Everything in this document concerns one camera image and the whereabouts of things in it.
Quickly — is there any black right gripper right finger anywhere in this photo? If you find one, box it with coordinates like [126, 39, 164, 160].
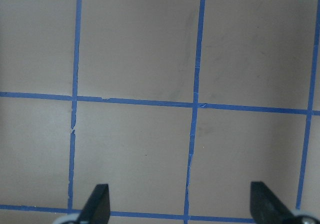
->
[249, 181, 296, 224]

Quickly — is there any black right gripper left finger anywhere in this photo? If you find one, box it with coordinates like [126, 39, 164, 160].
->
[75, 184, 111, 224]

